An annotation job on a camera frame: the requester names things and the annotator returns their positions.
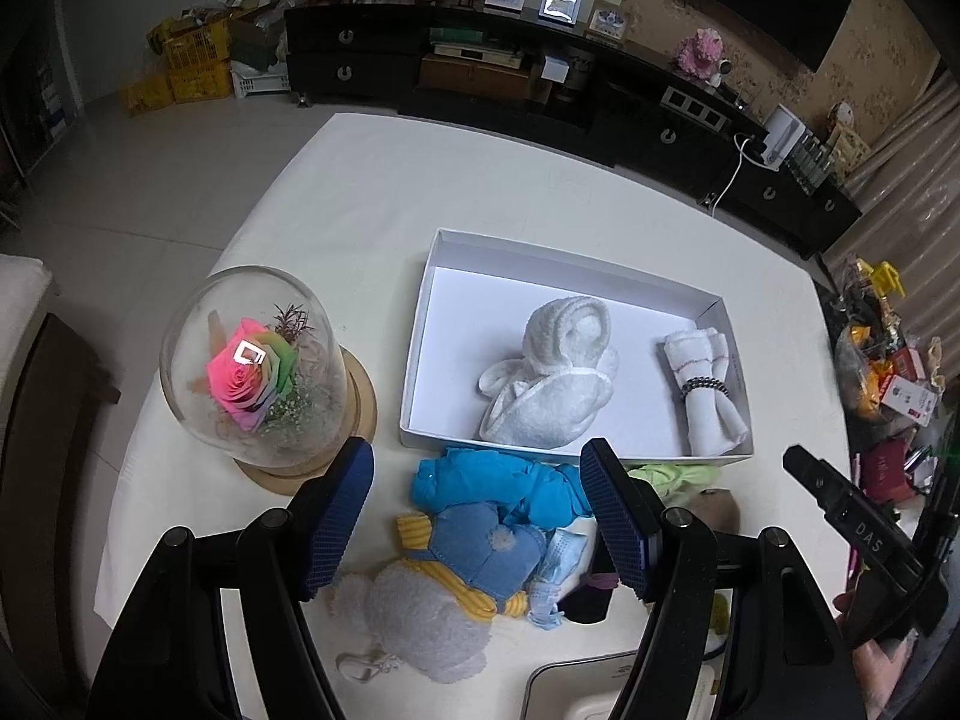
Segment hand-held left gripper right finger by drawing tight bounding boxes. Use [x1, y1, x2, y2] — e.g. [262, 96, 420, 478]
[580, 437, 863, 720]

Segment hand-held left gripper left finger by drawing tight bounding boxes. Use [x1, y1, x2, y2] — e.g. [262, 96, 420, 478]
[88, 437, 376, 720]

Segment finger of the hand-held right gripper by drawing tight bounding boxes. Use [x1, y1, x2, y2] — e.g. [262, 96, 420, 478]
[782, 444, 914, 569]

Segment white seat cushion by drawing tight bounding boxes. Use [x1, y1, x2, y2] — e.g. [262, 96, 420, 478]
[0, 253, 57, 331]

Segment large white rolled towel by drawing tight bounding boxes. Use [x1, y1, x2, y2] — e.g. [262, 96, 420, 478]
[476, 296, 623, 447]

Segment turquoise blue cloth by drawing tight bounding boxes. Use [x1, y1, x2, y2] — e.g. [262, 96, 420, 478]
[410, 446, 601, 541]

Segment light green cloth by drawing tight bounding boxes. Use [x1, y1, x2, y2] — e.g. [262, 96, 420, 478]
[626, 461, 725, 500]

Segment open cardboard box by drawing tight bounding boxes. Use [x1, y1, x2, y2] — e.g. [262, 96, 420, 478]
[225, 0, 290, 65]

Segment white plastic basket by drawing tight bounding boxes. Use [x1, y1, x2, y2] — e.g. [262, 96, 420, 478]
[231, 60, 290, 100]

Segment glass dome with rainbow rose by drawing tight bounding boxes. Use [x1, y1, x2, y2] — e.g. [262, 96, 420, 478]
[159, 265, 377, 497]

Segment person's right hand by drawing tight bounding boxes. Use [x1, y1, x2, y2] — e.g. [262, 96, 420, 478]
[834, 591, 920, 720]

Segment light blue face mask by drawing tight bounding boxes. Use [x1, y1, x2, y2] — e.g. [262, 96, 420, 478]
[525, 529, 590, 631]

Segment desk calendar frame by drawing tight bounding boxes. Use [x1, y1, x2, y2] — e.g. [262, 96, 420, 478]
[585, 0, 627, 40]

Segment small doll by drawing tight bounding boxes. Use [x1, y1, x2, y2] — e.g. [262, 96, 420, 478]
[827, 101, 871, 166]

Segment small white towel with bead band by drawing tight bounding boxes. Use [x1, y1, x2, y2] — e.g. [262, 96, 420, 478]
[658, 326, 751, 458]

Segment black tv cabinet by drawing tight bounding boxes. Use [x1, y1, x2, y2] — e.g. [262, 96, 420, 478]
[283, 0, 863, 260]

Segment white appliance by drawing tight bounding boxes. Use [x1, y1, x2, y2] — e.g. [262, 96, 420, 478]
[761, 105, 807, 170]

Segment wooden box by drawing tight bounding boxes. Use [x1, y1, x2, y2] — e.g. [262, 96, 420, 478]
[420, 56, 541, 102]

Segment yellow plastic crate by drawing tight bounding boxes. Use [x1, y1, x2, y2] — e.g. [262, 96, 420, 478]
[169, 64, 233, 102]
[161, 19, 230, 72]

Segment pink plush flower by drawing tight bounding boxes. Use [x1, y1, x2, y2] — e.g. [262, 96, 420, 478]
[677, 28, 725, 80]

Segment multi photo frame strip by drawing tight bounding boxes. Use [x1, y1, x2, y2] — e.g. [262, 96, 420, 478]
[660, 86, 728, 128]

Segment black cloth with band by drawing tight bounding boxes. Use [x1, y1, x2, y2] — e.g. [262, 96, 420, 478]
[562, 544, 625, 625]

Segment white plush toy denim overalls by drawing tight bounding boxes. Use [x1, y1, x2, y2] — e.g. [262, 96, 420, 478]
[330, 499, 560, 685]

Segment white cardboard box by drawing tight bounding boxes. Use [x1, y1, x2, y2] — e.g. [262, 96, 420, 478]
[397, 227, 755, 464]

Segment beige curtain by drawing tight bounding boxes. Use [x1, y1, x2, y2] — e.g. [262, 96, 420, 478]
[825, 52, 960, 278]

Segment brown plush toy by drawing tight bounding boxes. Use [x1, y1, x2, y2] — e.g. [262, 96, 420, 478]
[686, 487, 743, 533]

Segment white cable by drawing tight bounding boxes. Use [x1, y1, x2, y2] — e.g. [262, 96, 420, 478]
[701, 131, 766, 211]

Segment row of glass bottles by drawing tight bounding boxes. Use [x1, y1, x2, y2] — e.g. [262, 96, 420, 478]
[787, 131, 833, 185]

